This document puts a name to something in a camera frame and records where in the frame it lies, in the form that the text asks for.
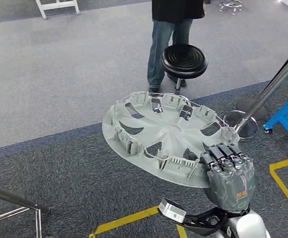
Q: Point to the black round stool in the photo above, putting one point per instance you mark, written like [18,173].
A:
[184,60]

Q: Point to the chrome tube frame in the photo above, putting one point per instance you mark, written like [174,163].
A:
[38,223]

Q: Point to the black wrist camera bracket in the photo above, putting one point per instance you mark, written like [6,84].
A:
[208,220]

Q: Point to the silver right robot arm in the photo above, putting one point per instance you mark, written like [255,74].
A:
[250,228]

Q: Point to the chrome stanchion with round base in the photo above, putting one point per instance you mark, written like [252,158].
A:
[243,126]

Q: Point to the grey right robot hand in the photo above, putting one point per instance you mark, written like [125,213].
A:
[230,187]

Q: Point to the white metal frame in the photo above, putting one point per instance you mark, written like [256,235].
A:
[57,5]

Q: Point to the chrome chair base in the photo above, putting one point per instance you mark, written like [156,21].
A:
[230,5]

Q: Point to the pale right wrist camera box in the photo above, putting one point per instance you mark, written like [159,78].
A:
[171,210]

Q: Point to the grey plastic wheel hubcap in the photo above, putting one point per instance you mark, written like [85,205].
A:
[168,131]

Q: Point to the person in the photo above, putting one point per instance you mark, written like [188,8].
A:
[159,49]

